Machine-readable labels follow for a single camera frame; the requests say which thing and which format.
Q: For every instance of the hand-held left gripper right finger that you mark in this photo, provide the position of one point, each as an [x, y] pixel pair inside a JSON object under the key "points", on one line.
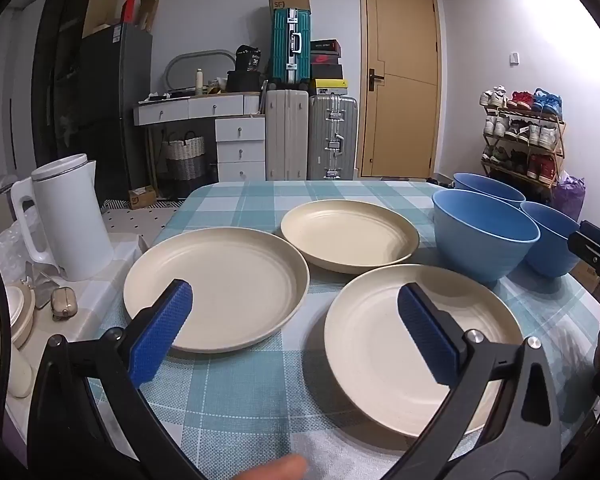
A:
{"points": [[427, 335]]}

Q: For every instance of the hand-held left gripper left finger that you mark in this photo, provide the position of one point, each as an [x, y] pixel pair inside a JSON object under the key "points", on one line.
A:
{"points": [[162, 330]]}

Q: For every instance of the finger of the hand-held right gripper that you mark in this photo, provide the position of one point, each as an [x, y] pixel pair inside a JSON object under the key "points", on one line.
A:
{"points": [[592, 247]]}

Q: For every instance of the blue bowl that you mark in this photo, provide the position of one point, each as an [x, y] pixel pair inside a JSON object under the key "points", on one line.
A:
{"points": [[550, 250], [480, 255], [485, 187]]}

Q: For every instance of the cream plate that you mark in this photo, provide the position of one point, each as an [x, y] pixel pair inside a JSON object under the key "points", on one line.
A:
{"points": [[370, 350], [350, 235], [220, 280]]}

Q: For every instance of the person's left hand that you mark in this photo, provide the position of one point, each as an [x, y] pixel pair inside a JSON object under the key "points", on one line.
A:
{"points": [[275, 469]]}

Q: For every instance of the purple bag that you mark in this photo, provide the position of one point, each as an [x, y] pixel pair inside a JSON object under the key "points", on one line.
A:
{"points": [[569, 197]]}

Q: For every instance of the beige checked cloth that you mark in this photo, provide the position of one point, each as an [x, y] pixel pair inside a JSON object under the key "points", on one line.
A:
{"points": [[105, 305]]}

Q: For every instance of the beige earbuds case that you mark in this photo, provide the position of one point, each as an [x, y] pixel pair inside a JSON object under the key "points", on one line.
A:
{"points": [[62, 304]]}

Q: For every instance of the teal checked tablecloth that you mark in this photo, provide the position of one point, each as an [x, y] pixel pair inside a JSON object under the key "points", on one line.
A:
{"points": [[230, 410]]}

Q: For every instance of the white dotted floor mat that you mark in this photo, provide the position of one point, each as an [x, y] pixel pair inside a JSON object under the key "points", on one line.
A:
{"points": [[135, 217]]}

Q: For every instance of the striped floor rug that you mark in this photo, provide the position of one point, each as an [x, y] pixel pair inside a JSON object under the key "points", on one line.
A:
{"points": [[170, 203]]}

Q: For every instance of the low labelled cardboard box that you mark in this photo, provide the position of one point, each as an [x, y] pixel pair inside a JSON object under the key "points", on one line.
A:
{"points": [[141, 197]]}

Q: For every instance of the white electric kettle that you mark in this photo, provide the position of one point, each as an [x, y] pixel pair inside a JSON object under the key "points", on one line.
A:
{"points": [[75, 220]]}

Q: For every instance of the cream round lidded container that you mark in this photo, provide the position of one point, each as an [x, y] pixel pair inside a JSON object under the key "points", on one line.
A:
{"points": [[16, 316]]}

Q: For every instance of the cream cup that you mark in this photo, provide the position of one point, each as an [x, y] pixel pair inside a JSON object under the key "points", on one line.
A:
{"points": [[7, 360]]}

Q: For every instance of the shelved sneakers collection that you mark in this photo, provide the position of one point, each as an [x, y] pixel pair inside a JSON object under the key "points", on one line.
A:
{"points": [[522, 100]]}

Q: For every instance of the woven laundry basket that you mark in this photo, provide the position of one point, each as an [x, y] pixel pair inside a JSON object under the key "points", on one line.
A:
{"points": [[185, 157]]}

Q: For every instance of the clear plastic bag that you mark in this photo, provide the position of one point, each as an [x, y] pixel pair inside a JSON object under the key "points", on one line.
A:
{"points": [[7, 247]]}

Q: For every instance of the silver suitcase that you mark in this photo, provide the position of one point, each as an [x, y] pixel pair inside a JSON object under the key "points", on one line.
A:
{"points": [[332, 135]]}

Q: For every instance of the dark grey refrigerator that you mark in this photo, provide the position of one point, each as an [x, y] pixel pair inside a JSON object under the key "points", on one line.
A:
{"points": [[115, 110]]}

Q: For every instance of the wooden door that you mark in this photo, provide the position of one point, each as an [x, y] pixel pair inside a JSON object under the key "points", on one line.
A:
{"points": [[405, 110]]}

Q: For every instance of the white dresser with drawers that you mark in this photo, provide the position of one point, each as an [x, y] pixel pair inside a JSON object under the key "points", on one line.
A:
{"points": [[200, 106]]}

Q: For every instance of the cream suitcase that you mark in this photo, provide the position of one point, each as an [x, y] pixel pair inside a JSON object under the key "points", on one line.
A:
{"points": [[286, 135]]}

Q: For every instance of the white bottle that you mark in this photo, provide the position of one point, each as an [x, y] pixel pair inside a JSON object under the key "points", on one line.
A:
{"points": [[199, 82]]}

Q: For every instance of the black storage box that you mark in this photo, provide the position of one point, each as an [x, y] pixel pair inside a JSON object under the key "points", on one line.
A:
{"points": [[244, 81]]}

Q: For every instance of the oval mirror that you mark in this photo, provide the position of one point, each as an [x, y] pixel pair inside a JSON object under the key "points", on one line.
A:
{"points": [[172, 67]]}

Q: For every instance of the yellow black shoe box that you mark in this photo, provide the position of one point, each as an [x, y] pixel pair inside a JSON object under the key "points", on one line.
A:
{"points": [[330, 87]]}

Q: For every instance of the dark tall cabinet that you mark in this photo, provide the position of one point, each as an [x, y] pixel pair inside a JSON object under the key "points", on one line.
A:
{"points": [[60, 70]]}

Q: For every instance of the black printed bag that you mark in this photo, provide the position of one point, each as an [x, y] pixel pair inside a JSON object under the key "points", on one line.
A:
{"points": [[249, 59]]}

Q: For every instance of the red logo shoe box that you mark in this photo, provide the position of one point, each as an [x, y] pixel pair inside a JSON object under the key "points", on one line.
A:
{"points": [[326, 60]]}

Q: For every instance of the teal suitcase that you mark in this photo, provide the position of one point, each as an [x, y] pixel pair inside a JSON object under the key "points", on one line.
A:
{"points": [[285, 45]]}

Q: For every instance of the small open cardboard box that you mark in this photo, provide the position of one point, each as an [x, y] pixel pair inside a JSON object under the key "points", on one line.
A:
{"points": [[149, 15]]}

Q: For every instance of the small red box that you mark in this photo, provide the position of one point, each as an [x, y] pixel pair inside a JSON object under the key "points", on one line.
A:
{"points": [[129, 9]]}

